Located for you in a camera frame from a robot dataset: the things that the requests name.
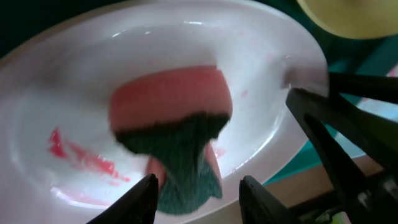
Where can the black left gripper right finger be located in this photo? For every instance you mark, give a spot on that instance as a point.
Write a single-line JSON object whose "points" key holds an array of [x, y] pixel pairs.
{"points": [[258, 206]]}

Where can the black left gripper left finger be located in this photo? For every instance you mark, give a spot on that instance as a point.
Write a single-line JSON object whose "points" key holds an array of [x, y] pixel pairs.
{"points": [[137, 206]]}

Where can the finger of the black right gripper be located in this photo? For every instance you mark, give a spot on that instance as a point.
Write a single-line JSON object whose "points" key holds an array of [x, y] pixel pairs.
{"points": [[377, 88], [374, 135]]}

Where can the yellow plate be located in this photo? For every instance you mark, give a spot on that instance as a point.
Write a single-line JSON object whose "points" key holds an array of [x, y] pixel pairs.
{"points": [[353, 19]]}

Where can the white pink plate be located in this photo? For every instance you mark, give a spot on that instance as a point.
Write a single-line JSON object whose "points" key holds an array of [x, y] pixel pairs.
{"points": [[59, 161]]}

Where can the red green sponge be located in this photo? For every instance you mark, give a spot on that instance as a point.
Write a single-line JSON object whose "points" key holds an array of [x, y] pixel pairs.
{"points": [[172, 117]]}

